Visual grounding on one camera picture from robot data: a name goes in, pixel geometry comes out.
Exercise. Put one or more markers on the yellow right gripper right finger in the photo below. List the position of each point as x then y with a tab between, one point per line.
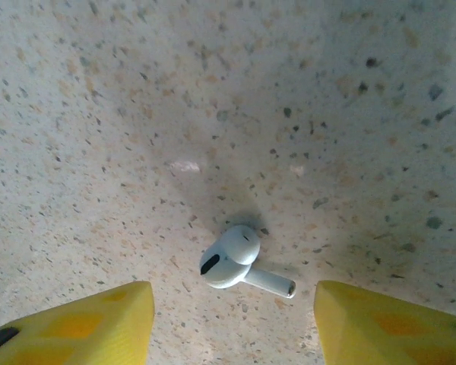
387	331

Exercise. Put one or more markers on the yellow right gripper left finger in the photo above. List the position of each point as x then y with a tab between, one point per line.
80	331

